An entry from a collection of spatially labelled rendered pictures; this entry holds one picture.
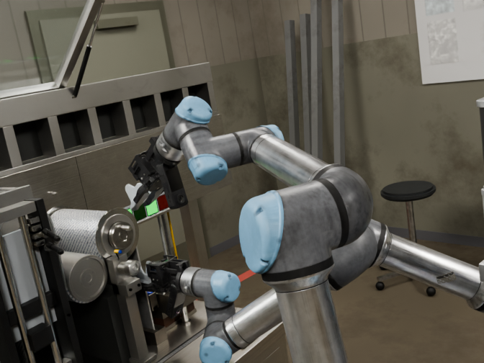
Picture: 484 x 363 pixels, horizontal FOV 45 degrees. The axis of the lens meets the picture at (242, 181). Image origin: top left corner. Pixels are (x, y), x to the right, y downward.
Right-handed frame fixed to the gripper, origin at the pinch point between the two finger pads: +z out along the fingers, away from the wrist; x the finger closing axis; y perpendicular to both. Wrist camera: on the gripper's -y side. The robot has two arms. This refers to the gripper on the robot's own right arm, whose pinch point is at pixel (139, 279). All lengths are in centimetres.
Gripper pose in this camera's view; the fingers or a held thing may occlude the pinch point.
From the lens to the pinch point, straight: 171.3
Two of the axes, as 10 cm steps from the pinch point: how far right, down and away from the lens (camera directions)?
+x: -6.0, 2.7, -7.5
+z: -7.8, 0.0, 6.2
